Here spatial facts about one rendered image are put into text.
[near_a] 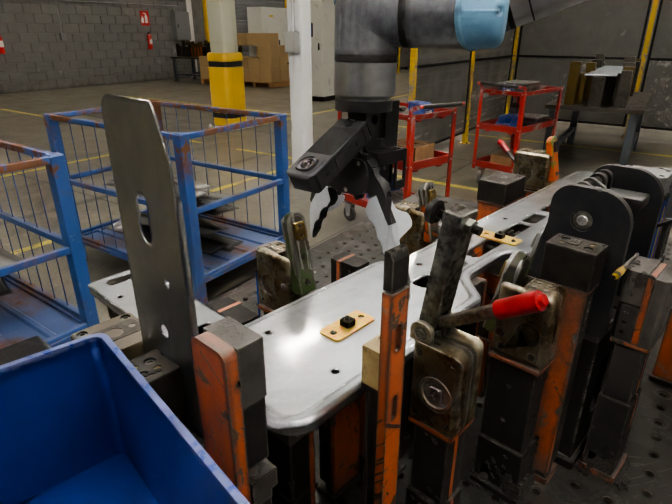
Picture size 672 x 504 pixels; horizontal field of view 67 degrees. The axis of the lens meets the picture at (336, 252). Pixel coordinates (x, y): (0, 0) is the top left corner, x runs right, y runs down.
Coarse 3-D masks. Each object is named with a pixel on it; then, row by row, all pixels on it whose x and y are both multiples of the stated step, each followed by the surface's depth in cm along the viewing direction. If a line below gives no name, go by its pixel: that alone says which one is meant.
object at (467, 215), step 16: (432, 208) 56; (464, 208) 55; (448, 224) 54; (464, 224) 54; (448, 240) 55; (464, 240) 56; (448, 256) 55; (464, 256) 58; (432, 272) 58; (448, 272) 56; (432, 288) 58; (448, 288) 58; (432, 304) 59; (448, 304) 60; (432, 320) 60
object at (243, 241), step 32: (160, 128) 362; (224, 128) 261; (192, 160) 354; (192, 192) 252; (256, 192) 292; (288, 192) 317; (192, 224) 257; (224, 224) 353; (192, 256) 263; (224, 256) 300
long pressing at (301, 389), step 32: (544, 192) 134; (480, 224) 112; (512, 224) 112; (544, 224) 112; (416, 256) 96; (480, 256) 96; (320, 288) 85; (352, 288) 84; (416, 288) 84; (256, 320) 75; (288, 320) 75; (320, 320) 75; (288, 352) 67; (320, 352) 67; (352, 352) 67; (288, 384) 61; (320, 384) 61; (352, 384) 61; (288, 416) 56; (320, 416) 56
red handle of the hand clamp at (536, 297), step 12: (504, 300) 54; (516, 300) 52; (528, 300) 51; (540, 300) 51; (456, 312) 59; (468, 312) 57; (480, 312) 56; (492, 312) 55; (504, 312) 53; (516, 312) 52; (528, 312) 52; (444, 324) 60; (456, 324) 59
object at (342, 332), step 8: (352, 312) 76; (360, 312) 76; (344, 320) 73; (352, 320) 73; (360, 320) 74; (368, 320) 74; (328, 328) 72; (336, 328) 72; (344, 328) 72; (352, 328) 72; (360, 328) 73; (328, 336) 70; (336, 336) 70; (344, 336) 70
